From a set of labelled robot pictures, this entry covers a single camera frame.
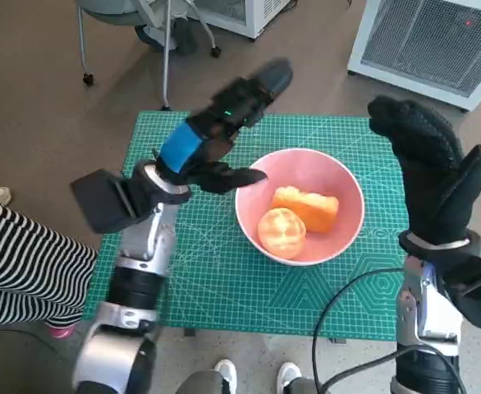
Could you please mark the round toy bread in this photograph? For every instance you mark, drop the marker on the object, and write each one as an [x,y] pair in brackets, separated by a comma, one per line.
[281,234]

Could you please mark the black table clip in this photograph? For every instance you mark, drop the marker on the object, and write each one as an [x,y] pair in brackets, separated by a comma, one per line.
[337,340]
[188,332]

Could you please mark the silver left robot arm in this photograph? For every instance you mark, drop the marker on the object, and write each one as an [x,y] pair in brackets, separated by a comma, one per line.
[146,246]

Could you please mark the small white mesh cabinet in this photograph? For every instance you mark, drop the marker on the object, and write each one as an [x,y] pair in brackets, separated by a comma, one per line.
[244,12]

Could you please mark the grey wheeled chair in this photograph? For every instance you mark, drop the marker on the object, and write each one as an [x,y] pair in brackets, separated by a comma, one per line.
[109,10]

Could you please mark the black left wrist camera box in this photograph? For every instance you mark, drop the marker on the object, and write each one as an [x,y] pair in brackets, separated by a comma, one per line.
[105,201]

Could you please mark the pink bowl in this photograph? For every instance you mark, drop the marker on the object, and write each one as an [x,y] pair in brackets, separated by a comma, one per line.
[306,170]

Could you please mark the green cutting mat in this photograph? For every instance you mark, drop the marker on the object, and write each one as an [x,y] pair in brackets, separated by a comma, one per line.
[207,279]

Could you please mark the grey metal pole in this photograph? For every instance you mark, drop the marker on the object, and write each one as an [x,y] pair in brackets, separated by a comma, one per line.
[166,53]

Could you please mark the large white mesh cabinet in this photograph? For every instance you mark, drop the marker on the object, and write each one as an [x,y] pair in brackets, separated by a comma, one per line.
[425,41]

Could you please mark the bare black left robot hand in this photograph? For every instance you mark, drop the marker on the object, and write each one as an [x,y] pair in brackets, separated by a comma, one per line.
[207,135]

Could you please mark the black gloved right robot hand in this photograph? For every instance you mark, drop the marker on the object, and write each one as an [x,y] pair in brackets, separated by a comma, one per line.
[433,184]

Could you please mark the rectangular toy bread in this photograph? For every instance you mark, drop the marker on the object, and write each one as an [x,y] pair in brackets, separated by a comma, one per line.
[310,209]

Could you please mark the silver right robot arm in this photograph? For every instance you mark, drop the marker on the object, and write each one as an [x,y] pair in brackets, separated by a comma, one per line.
[413,303]

